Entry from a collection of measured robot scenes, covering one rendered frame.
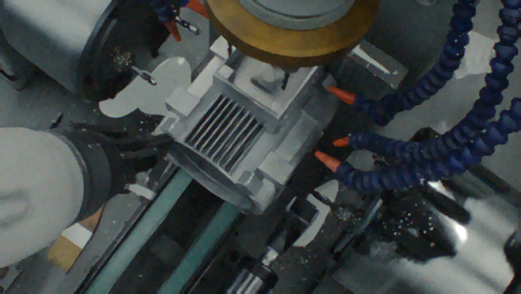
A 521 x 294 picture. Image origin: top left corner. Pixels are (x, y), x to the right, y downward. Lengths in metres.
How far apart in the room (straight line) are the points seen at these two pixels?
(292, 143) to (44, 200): 0.44
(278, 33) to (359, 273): 0.33
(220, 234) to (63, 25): 0.39
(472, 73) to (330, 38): 0.72
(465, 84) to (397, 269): 0.59
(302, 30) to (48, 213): 0.28
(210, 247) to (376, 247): 0.29
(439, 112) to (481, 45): 0.20
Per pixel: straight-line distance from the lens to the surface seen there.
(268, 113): 0.72
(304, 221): 0.57
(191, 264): 0.89
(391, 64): 0.77
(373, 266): 0.72
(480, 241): 0.72
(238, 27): 0.54
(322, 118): 0.79
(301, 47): 0.54
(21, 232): 0.41
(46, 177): 0.43
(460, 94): 1.20
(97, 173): 0.51
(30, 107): 1.14
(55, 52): 0.82
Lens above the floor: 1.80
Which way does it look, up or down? 71 degrees down
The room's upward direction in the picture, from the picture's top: 11 degrees clockwise
